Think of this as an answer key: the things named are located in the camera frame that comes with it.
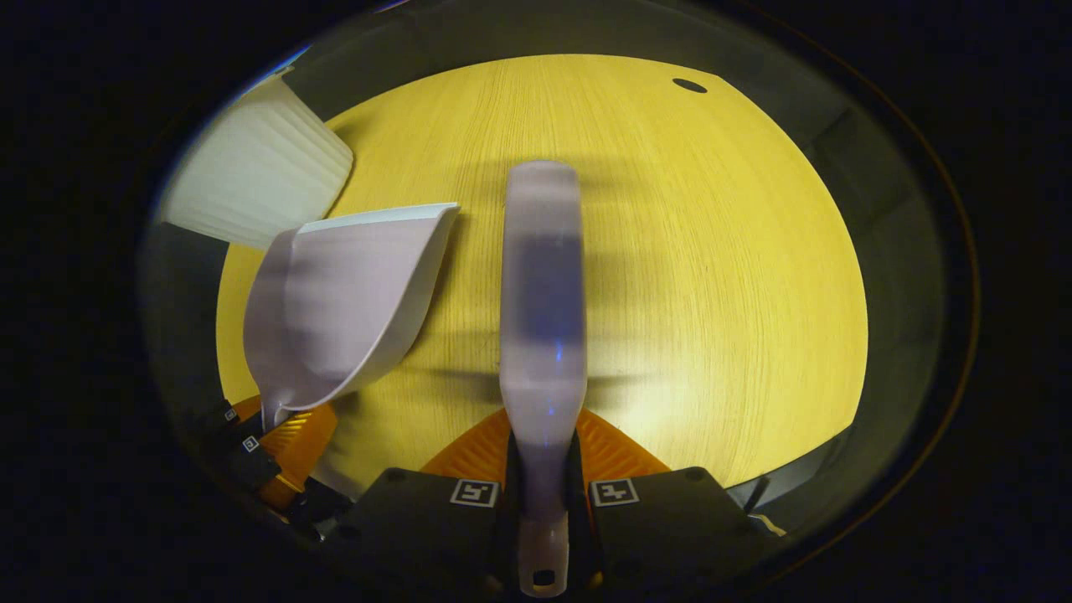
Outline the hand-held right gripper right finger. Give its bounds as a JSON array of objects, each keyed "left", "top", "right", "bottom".
[{"left": 572, "top": 406, "right": 790, "bottom": 591}]

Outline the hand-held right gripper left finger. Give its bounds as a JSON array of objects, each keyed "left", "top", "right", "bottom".
[{"left": 331, "top": 406, "right": 516, "bottom": 591}]

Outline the pale pink dustpan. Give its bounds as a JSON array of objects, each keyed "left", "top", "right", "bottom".
[{"left": 243, "top": 202, "right": 461, "bottom": 432}]

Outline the pale pink small broom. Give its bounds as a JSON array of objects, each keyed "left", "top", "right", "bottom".
[{"left": 498, "top": 160, "right": 589, "bottom": 599}]

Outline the white ribbed garbage bin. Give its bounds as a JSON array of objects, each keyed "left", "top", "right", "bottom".
[{"left": 159, "top": 77, "right": 355, "bottom": 250}]

